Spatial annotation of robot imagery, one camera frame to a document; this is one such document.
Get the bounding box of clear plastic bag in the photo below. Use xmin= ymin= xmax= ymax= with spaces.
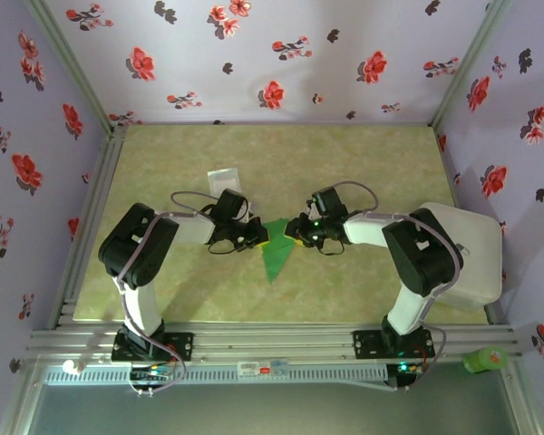
xmin=207 ymin=167 xmax=243 ymax=196

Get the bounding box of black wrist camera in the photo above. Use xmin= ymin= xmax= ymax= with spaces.
xmin=310 ymin=186 xmax=350 ymax=221
xmin=215 ymin=188 xmax=250 ymax=223

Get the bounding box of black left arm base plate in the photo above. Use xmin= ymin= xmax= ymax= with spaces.
xmin=112 ymin=332 xmax=195 ymax=363

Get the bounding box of white storage box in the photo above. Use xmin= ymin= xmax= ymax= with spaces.
xmin=416 ymin=201 xmax=504 ymax=314

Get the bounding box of grey right arm cable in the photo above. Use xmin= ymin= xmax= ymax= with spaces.
xmin=330 ymin=179 xmax=466 ymax=393

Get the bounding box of grey slotted cable duct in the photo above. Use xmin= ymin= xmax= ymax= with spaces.
xmin=43 ymin=364 xmax=389 ymax=386

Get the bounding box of green paper sheet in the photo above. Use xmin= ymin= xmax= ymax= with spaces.
xmin=258 ymin=217 xmax=300 ymax=285

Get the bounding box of aluminium frame post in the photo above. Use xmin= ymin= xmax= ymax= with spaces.
xmin=0 ymin=357 xmax=46 ymax=435
xmin=24 ymin=0 xmax=119 ymax=132
xmin=498 ymin=362 xmax=540 ymax=435
xmin=428 ymin=0 xmax=513 ymax=128

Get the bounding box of aluminium mounting rail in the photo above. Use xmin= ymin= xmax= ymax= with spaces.
xmin=26 ymin=322 xmax=540 ymax=362

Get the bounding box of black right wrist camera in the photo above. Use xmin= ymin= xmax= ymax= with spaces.
xmin=310 ymin=186 xmax=350 ymax=221

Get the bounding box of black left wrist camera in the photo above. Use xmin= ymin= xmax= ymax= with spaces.
xmin=215 ymin=188 xmax=250 ymax=223

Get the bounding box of small circuit board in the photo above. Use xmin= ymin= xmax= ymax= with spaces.
xmin=387 ymin=361 xmax=425 ymax=390
xmin=130 ymin=364 xmax=173 ymax=382

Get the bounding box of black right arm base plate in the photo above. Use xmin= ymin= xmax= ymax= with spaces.
xmin=352 ymin=329 xmax=435 ymax=360

